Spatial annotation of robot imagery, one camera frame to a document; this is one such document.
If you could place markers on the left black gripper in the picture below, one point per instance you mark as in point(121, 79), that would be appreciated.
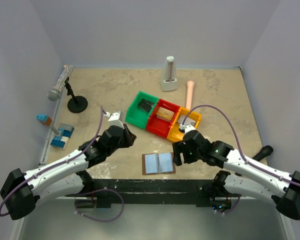
point(126, 135)

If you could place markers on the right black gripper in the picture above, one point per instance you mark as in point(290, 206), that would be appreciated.
point(179, 152)

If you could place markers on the brown leather card holder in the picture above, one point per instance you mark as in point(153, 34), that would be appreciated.
point(158, 163)

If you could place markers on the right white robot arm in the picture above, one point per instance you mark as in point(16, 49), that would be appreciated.
point(245, 176)

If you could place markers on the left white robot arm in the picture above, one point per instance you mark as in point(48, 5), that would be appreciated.
point(22, 191)

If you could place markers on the cards in yellow bin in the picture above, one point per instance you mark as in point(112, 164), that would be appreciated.
point(186, 120)

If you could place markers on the cards in red bin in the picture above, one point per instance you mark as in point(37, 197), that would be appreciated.
point(164, 114)

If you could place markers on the green plastic bin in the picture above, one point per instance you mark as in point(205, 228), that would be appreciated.
point(136, 116)

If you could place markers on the red plastic bin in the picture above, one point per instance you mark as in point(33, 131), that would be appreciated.
point(158, 126)

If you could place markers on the black item in green bin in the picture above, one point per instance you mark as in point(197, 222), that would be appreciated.
point(145, 105)

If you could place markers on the black microphone stand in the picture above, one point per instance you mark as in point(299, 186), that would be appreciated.
point(77, 104)

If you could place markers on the pink toy microphone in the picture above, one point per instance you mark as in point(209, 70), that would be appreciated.
point(189, 94)

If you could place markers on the white metronome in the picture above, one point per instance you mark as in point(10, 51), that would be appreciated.
point(169, 80)

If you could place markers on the blue toy brick stack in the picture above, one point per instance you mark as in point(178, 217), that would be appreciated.
point(65, 132)

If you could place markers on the blue orange toy block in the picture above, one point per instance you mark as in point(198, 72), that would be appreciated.
point(44, 119)

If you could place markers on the silver glitter microphone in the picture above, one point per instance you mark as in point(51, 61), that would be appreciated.
point(55, 93)

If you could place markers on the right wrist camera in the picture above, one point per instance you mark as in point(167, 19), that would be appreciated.
point(184, 129)

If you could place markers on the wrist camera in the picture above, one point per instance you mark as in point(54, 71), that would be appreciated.
point(115, 119)
point(184, 129)

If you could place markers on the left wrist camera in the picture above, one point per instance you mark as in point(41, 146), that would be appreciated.
point(115, 119)

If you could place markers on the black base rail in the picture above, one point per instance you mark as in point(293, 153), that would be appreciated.
point(196, 192)

